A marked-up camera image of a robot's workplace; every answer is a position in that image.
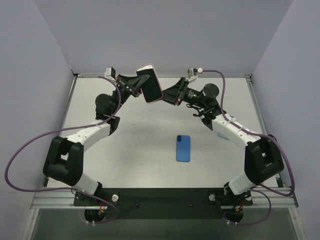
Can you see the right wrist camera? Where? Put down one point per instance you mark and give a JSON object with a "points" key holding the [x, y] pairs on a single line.
{"points": [[193, 74]]}

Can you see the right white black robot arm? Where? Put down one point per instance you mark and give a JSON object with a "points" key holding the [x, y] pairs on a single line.
{"points": [[262, 158]]}

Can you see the aluminium frame rail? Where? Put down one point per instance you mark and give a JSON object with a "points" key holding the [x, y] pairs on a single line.
{"points": [[62, 199], [65, 113], [284, 175], [178, 75]]}

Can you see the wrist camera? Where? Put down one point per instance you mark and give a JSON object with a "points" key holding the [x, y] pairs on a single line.
{"points": [[110, 73], [193, 74]]}

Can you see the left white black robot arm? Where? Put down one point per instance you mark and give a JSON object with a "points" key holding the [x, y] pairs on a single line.
{"points": [[65, 157]]}

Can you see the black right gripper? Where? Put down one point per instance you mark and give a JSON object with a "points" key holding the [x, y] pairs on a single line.
{"points": [[180, 91]]}

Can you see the light blue phone case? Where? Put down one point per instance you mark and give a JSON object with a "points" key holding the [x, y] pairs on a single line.
{"points": [[223, 136]]}

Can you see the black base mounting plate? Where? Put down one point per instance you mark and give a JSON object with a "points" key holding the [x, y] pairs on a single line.
{"points": [[161, 203]]}

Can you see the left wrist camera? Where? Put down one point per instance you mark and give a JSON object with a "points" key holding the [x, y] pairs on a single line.
{"points": [[110, 73]]}

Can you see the aluminium left frame rail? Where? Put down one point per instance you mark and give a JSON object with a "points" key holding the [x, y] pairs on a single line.
{"points": [[65, 113]]}

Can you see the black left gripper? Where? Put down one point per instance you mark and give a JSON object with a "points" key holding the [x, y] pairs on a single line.
{"points": [[127, 84]]}

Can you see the aluminium right frame rail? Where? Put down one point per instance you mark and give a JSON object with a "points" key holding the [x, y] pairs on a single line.
{"points": [[284, 175]]}

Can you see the aluminium front frame rail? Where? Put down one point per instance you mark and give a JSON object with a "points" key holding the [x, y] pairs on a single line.
{"points": [[62, 199]]}

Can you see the aluminium back frame rail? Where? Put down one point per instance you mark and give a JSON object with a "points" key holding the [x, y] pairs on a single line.
{"points": [[178, 75]]}

